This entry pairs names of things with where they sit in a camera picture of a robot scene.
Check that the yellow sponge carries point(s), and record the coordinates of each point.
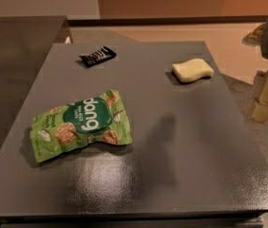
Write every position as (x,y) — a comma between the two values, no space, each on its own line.
(192,70)

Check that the green dang chips bag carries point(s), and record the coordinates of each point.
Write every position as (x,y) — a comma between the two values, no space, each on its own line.
(64,128)

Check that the black candy bar wrapper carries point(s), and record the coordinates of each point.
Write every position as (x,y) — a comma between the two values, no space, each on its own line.
(100,56)

